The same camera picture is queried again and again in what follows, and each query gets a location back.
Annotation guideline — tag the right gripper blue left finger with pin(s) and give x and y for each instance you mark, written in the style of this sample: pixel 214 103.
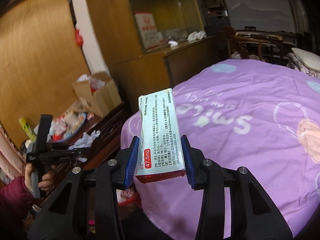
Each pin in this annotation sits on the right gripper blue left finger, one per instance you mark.
pixel 131 162

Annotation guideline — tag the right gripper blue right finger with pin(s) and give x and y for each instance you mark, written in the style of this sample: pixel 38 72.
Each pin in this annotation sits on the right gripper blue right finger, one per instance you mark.
pixel 190 162

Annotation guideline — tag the white red medicine box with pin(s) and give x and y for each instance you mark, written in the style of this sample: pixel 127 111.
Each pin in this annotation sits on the white red medicine box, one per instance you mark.
pixel 160 156

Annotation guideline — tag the red plastic trash basket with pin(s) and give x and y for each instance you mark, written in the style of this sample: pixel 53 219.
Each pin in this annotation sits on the red plastic trash basket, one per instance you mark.
pixel 129 197

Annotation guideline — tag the yellow green box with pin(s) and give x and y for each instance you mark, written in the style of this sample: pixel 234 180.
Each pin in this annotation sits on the yellow green box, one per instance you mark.
pixel 27 129

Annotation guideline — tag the blue plate with clutter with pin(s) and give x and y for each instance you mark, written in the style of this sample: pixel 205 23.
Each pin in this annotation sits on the blue plate with clutter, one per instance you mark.
pixel 60 129

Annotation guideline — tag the dark carved wooden dresser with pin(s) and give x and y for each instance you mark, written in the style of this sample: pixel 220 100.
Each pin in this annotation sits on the dark carved wooden dresser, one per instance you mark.
pixel 103 146

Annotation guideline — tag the purple printed bed sheet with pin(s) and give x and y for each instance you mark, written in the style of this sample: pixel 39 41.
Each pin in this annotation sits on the purple printed bed sheet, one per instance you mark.
pixel 241 113

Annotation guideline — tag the brown cardboard box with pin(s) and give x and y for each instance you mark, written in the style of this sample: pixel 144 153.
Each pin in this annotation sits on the brown cardboard box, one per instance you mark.
pixel 98 93

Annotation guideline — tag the small white tissue on cabinet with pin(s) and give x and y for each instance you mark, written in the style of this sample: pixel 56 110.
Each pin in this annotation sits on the small white tissue on cabinet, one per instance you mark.
pixel 173 43

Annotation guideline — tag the white cloth on cabinet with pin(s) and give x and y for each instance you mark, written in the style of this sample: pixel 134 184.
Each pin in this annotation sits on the white cloth on cabinet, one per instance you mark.
pixel 197 35

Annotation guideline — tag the wooden armchair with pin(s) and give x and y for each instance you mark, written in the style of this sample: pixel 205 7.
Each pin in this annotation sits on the wooden armchair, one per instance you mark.
pixel 238 42

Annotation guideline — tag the red white certificate sign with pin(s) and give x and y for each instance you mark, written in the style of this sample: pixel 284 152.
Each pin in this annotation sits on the red white certificate sign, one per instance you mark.
pixel 147 29

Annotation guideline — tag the wooden glass-door cabinet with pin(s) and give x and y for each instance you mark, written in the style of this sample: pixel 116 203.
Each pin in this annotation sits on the wooden glass-door cabinet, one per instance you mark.
pixel 138 71

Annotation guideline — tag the floral folded quilt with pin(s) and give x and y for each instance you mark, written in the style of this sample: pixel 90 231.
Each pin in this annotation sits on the floral folded quilt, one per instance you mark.
pixel 295 63

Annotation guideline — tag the cream pillow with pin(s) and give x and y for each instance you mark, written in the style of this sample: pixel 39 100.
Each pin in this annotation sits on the cream pillow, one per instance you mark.
pixel 309 59

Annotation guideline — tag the large white covered screen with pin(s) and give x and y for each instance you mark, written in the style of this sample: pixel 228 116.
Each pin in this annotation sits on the large white covered screen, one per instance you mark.
pixel 264 15

